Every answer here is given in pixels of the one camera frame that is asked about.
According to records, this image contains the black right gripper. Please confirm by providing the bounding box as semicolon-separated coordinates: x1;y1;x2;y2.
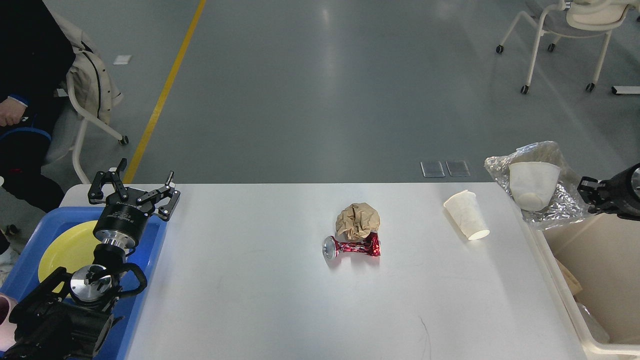
577;163;640;221

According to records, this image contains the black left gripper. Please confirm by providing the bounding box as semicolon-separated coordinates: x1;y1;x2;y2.
87;158;181;248

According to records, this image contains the silver foil bag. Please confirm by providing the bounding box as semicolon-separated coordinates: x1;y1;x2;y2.
484;141;589;230

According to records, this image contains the white paper cup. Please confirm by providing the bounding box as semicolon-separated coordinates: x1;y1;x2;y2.
509;161;562;212

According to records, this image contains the yellow plastic plate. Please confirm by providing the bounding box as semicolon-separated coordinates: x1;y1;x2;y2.
38;220;99;282

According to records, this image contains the pink mug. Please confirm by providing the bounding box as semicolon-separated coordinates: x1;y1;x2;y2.
0;293;17;353

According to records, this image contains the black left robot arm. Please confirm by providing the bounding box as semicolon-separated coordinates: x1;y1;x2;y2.
3;158;181;360

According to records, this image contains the beige plastic bin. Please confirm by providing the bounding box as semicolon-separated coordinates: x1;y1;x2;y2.
519;214;640;360

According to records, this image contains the white bar on floor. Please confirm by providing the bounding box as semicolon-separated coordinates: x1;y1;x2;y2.
611;85;640;96

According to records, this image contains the white chair with jacket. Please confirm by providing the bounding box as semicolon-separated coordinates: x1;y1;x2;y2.
45;12;129;183

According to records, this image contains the blue plastic tray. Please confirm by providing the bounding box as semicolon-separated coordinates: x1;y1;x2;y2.
0;207;169;360

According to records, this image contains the white paper napkin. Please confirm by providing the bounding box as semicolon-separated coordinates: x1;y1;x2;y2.
443;190;490;240

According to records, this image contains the floor outlet plate right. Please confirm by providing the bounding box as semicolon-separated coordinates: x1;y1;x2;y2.
445;160;471;177

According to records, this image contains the floor outlet plate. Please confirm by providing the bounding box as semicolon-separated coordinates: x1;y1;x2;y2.
420;161;446;178
445;160;471;177

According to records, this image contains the floor outlet plate left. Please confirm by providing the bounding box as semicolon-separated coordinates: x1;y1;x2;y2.
420;161;446;178

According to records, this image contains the white chair on casters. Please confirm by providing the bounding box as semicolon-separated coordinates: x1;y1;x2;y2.
495;0;639;95

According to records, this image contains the person in dark clothes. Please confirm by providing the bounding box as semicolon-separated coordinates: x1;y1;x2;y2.
0;0;76;251

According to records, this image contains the crumpled brown paper ball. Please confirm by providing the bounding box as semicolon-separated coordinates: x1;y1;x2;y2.
335;202;381;241

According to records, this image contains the red white snack wrapper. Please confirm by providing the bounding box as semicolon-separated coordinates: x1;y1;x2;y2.
322;232;381;260

